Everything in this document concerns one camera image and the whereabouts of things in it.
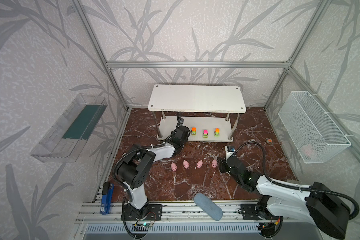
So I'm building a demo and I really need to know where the white two-tier shelf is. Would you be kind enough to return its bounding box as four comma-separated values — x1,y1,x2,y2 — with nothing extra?
148,85,246,143

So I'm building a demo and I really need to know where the green circuit board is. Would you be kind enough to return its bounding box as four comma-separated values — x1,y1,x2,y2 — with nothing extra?
134,222,155,228

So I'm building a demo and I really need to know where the blue tool on rail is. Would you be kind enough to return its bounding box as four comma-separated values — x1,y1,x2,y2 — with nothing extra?
100,182,114,215

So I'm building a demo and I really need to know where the grey blue oval object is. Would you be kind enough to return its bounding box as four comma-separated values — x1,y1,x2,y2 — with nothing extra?
194,193,223,221

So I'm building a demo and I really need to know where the orange mixer truck toy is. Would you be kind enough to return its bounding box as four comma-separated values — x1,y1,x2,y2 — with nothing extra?
191,127,197,136

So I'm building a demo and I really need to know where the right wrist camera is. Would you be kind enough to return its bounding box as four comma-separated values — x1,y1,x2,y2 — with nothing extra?
225,146,236,160

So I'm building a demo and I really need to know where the aluminium frame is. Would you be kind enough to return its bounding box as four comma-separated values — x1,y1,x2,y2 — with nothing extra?
71,0,360,205

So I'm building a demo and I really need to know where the small orange round object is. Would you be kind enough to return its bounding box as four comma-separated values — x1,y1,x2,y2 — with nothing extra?
265,138,273,145

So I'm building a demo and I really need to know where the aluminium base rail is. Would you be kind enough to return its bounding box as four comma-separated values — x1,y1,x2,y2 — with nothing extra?
74,200,328,224

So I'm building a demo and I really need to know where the pink mixer truck toy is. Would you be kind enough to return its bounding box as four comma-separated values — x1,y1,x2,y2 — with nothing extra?
203,130,209,138

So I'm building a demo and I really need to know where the clear plastic wall bin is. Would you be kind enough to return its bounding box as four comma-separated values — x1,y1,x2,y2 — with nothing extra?
30,94,108,163

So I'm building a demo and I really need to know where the white wire mesh basket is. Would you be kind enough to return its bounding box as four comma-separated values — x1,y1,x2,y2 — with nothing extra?
278,91,352,164

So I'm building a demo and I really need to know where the pink toy in basket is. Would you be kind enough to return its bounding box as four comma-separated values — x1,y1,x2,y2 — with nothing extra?
302,144,318,159

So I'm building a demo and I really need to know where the pink pig toy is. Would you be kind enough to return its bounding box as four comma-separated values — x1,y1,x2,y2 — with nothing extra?
183,160,189,169
212,160,218,168
171,163,177,172
197,160,203,169

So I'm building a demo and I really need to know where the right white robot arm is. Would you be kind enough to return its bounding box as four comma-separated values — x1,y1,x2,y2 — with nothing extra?
217,142,360,240

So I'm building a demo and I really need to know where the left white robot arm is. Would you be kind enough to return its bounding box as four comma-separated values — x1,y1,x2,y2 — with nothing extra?
112,113,191,221

